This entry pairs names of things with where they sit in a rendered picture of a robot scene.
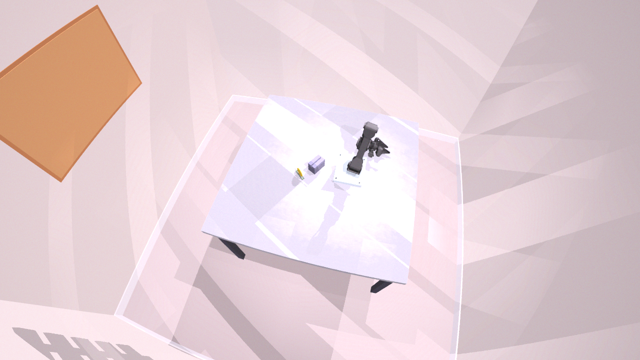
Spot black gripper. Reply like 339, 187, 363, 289
368, 137, 391, 157

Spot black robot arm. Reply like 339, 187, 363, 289
347, 122, 379, 175

